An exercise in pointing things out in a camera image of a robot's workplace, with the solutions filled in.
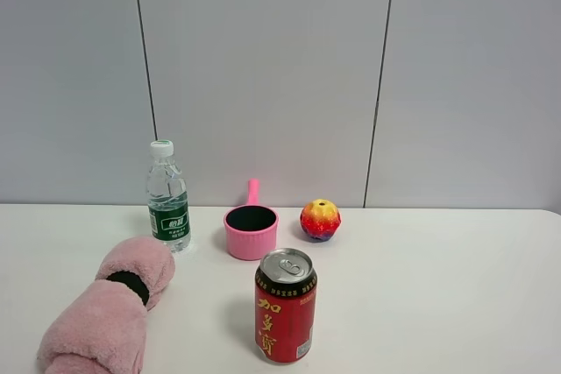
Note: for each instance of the red drink can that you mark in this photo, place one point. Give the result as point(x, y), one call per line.
point(285, 301)

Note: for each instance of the rolled pink fluffy towel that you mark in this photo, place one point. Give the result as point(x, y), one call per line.
point(104, 329)

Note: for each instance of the pink toy saucepan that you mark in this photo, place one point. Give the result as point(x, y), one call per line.
point(250, 229)

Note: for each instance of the black elastic band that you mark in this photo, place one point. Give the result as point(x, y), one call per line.
point(134, 282)

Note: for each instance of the rainbow textured ball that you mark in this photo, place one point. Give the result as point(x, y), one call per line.
point(320, 220)

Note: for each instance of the clear water bottle green label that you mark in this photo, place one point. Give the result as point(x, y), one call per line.
point(167, 198)

